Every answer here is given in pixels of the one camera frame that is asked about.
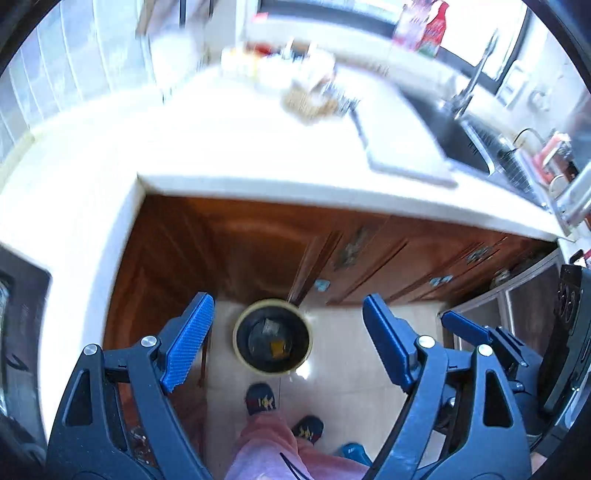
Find speckled brown packet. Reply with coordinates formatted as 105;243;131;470
283;85;340;124

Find stainless steel sink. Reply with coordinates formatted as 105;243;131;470
406;92;555;208

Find person's right dark shoe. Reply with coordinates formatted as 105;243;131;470
292;414;325;446

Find red spray bottle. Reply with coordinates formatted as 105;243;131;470
418;0;451;56

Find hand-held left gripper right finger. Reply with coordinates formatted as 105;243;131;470
362;294;533;480

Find white wall panel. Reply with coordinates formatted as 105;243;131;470
499;60;529;109

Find steel kitchen faucet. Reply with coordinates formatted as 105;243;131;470
450;28;502;118

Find blue plastic item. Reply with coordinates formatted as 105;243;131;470
332;443;372;467

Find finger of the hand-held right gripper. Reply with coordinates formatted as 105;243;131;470
441;310;546;398

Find pink dish brush holder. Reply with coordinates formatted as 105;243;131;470
536;133;578;185

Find silver metal appliance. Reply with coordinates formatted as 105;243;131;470
551;166;591;232

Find round trash bin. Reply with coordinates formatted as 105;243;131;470
232;299;315;376

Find dark framed window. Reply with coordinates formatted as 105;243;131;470
256;0;529;93

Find black gas stove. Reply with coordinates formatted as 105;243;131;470
0;244;52;462

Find person's pants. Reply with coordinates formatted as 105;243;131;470
224;413;370;480

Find brown cardboard sheet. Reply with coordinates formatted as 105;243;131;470
351;104;459;188

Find pink soap bottle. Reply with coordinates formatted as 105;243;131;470
392;0;428;47

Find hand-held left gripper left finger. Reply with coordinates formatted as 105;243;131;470
46;292;216;480

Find black power cord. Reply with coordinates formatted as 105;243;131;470
513;128;546;149

